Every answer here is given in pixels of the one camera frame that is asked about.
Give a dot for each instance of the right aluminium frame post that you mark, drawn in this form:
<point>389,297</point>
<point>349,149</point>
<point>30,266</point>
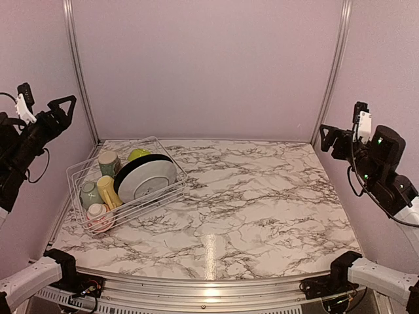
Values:
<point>338,56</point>

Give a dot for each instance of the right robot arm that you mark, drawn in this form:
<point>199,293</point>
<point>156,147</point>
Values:
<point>374,164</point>

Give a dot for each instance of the red teal floral plate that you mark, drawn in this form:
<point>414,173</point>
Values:
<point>145,181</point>

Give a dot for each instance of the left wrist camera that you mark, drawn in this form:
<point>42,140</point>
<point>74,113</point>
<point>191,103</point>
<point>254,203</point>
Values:
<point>24,103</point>

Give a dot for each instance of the front aluminium rail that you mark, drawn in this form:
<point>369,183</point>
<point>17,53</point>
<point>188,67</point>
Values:
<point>134,294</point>

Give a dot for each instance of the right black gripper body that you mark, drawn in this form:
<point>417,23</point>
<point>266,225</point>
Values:
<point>340,152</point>

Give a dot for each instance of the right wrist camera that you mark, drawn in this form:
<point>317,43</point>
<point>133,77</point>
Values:
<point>362,120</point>

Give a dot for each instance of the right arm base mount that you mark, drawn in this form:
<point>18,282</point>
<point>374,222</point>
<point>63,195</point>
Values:
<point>330,289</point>

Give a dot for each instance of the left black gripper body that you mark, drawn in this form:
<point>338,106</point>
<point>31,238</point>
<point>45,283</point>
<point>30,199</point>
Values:
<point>50,130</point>

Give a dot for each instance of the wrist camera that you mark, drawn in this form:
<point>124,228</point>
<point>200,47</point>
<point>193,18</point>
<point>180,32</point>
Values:
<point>24,103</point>
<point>362,120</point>

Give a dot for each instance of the green patterned tall mug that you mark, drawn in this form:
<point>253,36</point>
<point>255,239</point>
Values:
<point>109,163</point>

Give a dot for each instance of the left aluminium frame post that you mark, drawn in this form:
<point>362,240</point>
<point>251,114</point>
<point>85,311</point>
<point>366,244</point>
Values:
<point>77,66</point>

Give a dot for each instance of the yellow mug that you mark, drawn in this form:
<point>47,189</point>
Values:
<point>105,185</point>

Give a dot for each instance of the white wire dish rack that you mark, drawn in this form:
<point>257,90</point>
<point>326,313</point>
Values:
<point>143,185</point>

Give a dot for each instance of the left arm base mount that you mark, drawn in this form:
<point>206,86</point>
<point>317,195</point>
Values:
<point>84,285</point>

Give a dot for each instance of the lime green bowl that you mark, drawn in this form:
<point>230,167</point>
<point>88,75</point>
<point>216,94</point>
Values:
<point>137,153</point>

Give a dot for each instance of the black rimmed beige plate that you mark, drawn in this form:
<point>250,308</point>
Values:
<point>131,168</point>

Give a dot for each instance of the pink white small bowl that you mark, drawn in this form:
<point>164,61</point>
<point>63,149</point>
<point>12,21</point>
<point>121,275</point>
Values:
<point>100,218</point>

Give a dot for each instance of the pale green cup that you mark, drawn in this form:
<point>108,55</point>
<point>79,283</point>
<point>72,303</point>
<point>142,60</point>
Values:
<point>89,195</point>

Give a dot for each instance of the aluminium frame post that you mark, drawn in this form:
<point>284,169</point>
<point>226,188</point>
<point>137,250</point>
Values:
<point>338,56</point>
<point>77,66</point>

